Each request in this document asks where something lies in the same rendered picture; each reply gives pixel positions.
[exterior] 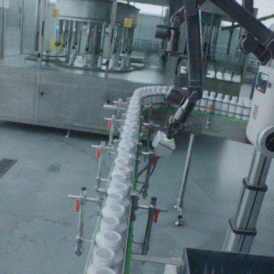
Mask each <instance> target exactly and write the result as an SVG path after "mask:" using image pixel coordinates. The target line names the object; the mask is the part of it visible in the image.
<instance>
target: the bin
mask: <svg viewBox="0 0 274 274"><path fill-rule="evenodd" d="M131 260H133V261H141V262H154V263H159V264H168V265H179V266H180V268H179V272H178V274H274V255H273V256H269V255H265V254H253V253H241V252H236V251H223V250H211V249H207V248H204V249H202V248H194V247H184V248H183V257H182V260H180V259H167V258H163V257H154V256H145V255H136V254H131Z"/></svg>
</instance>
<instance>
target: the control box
mask: <svg viewBox="0 0 274 274"><path fill-rule="evenodd" d="M165 138H167V136H165V135H164V133H162V132H161V131H158V133H157V135H156V137H155V138H154V140H153V141H152V146H154V147H155V148H154V153H155V154H162V157H163V158H164V159H166V160H168V159H169V157H170V156H171V154H172V152H173V150H174V149H175V145H174V140H173V138H172V139H170V141H171V142H169V141H167V140H165ZM158 158H160V157H157V158H156V161H155V165H156V163H157V160H158ZM147 167H148V164H147V165H146V166H145V167H144V169H143V170H142V171H141V172H140V173H138V178H139V177H140V176H141V175H142V174H143V173H144V172H145V171H146V170H147ZM154 168H155V166H153V169H152V172H151V174H150V177H151V175H152V173H153V171H154Z"/></svg>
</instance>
